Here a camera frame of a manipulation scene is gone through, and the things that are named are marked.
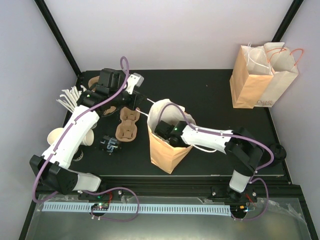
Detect black printed coffee cup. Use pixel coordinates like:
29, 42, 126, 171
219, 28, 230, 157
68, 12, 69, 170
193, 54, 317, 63
99, 135, 122, 155

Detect kraft paper bag white handles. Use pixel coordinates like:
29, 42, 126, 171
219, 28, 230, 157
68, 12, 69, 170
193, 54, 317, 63
136, 97, 218, 175

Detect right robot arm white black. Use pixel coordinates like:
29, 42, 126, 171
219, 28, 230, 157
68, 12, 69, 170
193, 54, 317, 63
155, 120, 275, 202

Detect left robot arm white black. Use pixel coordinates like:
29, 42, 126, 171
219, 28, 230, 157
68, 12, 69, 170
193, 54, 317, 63
29, 68, 144, 200

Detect stacked brown pulp cup carriers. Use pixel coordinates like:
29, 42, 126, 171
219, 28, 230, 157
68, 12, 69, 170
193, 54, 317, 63
88, 76, 117, 117

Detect cup holding white straws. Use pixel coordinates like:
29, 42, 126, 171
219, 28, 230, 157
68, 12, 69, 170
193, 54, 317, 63
56, 85, 87, 113

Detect stack of white paper cups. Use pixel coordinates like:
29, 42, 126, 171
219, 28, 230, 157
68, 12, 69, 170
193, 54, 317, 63
47, 127, 94, 146

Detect tall kraft paper bag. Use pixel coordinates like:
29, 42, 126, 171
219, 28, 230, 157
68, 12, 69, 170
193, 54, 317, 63
229, 44, 274, 109

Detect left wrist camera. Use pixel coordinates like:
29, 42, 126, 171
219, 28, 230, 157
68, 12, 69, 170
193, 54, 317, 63
125, 73, 144, 95

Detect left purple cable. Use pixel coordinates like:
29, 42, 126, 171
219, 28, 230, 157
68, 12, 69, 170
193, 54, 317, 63
31, 56, 141, 222

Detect left black frame post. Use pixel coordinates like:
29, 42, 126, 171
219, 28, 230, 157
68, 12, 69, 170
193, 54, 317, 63
34, 0, 81, 76

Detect black frame post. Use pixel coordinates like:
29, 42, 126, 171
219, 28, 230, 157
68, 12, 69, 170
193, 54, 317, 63
271, 0, 304, 42
34, 0, 81, 76

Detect light blue slotted cable duct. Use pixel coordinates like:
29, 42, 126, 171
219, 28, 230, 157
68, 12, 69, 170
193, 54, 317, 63
42, 202, 231, 217

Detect white paper bag orange handles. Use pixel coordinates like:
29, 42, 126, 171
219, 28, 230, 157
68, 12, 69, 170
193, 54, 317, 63
255, 42, 304, 108

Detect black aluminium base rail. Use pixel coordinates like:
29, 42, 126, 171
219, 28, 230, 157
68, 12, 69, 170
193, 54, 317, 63
77, 174, 301, 201

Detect right black frame post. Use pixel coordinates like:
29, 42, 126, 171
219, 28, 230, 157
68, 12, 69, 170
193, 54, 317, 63
271, 0, 304, 42

